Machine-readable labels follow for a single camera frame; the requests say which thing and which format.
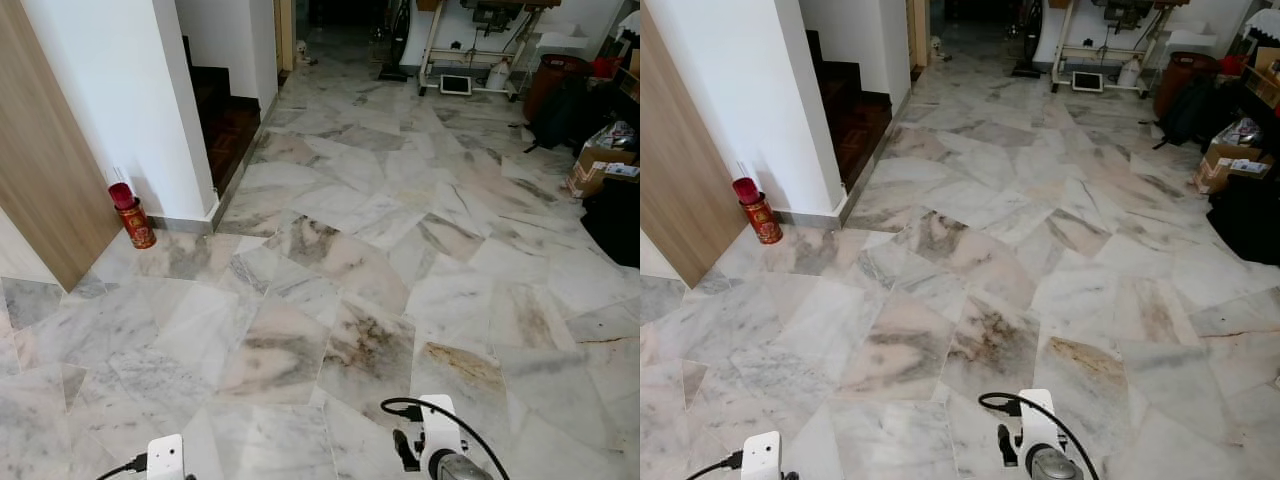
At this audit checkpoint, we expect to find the brown cardboard box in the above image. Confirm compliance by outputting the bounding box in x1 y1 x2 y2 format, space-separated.
1194 140 1276 194
566 140 641 198

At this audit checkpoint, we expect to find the white plastic bin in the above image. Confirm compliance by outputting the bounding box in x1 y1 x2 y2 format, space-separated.
1166 30 1219 55
536 32 591 57

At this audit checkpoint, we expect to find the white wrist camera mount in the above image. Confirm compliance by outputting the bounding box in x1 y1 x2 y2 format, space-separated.
1015 389 1063 471
741 431 782 480
146 434 187 480
415 394 466 480

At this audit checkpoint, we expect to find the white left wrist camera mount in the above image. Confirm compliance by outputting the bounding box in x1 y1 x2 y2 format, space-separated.
146 434 187 480
741 431 782 480

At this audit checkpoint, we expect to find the black backpack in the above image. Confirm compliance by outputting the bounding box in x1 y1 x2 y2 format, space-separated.
525 78 601 153
1155 78 1226 151

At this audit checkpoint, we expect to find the white metal table frame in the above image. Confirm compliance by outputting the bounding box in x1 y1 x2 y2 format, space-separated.
1050 0 1191 96
418 0 561 99

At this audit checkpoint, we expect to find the dark upright appliance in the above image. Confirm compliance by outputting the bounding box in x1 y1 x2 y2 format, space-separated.
378 0 413 81
1012 0 1046 78

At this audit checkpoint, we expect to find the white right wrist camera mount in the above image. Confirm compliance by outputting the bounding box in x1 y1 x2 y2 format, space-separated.
1015 389 1063 471
415 394 466 480

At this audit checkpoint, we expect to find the red incense tin can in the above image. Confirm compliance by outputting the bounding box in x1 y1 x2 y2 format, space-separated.
732 177 784 246
108 182 158 251

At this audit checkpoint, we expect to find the large black bag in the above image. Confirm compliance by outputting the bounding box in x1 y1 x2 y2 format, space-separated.
1207 175 1280 266
581 178 641 269

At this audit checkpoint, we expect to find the brown round barrel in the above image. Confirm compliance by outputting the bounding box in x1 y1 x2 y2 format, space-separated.
522 55 591 123
1153 52 1219 119

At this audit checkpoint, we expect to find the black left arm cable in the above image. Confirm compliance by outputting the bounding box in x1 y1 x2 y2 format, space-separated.
686 450 744 480
96 453 149 480

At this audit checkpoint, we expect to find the dark wooden staircase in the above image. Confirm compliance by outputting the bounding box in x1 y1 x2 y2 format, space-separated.
183 37 263 196
806 30 894 193

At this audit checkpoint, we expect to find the light wooden door panel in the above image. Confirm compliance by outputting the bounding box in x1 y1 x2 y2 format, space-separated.
640 8 749 289
0 0 123 293

